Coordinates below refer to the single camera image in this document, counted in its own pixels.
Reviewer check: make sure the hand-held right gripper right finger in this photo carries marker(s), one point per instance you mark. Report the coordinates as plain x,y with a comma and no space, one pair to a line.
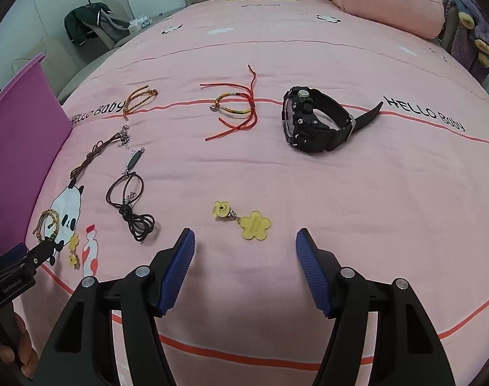
312,273

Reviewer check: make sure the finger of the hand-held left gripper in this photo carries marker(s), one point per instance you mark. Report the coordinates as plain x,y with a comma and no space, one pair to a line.
39,252
9,256

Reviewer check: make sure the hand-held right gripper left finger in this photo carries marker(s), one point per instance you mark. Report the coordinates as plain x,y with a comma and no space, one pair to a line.
178,273

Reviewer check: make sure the purple plastic bin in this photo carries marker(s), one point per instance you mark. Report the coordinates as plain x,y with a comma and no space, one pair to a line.
23,148

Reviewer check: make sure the black wrist watch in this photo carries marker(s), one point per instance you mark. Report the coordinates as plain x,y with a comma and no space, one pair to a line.
308,120

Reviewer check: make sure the person's left hand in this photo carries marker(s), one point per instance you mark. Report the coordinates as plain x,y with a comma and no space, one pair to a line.
23,345

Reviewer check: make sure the pink printed bed sheet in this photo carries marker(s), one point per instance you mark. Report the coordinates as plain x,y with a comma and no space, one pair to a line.
349,209

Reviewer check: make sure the beige chair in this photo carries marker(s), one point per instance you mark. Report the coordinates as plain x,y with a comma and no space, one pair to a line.
117,42

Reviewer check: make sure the dark green jacket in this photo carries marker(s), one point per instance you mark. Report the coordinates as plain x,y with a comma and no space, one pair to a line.
83,22

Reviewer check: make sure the grey hooded garment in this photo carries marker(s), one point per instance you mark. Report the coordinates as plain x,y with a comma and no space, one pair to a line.
113,22

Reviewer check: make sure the pink rolled quilt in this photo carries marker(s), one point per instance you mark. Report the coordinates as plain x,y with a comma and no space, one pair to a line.
389,4

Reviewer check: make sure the purple fleece robe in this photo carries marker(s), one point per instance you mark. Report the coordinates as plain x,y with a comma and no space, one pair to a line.
461,36

